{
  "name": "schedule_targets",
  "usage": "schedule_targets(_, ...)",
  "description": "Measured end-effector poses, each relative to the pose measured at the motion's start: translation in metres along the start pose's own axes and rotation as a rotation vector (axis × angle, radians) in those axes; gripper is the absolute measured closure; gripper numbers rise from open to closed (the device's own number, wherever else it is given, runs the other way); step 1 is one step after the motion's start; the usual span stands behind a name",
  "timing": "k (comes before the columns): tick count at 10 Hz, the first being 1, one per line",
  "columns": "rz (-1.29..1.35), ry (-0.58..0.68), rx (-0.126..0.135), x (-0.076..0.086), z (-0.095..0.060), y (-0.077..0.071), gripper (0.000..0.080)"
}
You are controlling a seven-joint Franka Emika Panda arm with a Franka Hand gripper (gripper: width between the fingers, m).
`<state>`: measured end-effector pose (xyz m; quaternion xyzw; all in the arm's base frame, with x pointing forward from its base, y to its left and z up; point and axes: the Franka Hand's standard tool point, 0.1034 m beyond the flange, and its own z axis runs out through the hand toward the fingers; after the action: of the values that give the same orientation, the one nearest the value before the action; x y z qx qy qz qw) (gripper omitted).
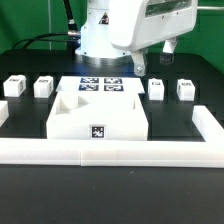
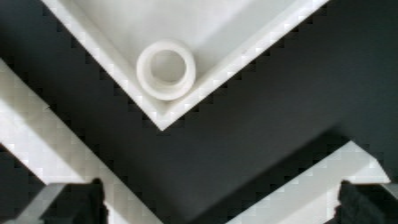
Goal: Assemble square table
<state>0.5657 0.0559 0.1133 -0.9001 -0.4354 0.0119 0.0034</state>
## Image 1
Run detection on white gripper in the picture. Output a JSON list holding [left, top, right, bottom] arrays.
[[110, 0, 198, 77]]

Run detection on white square table top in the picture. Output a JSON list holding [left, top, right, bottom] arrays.
[[46, 91, 148, 141]]

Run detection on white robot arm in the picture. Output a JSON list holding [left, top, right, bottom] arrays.
[[76, 0, 198, 77]]

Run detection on white marker tag plate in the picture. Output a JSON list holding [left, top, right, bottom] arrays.
[[56, 76, 144, 94]]

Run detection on white U-shaped obstacle fence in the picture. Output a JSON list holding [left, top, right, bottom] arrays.
[[0, 100, 224, 169]]

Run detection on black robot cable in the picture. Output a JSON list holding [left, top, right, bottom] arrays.
[[11, 0, 83, 51]]

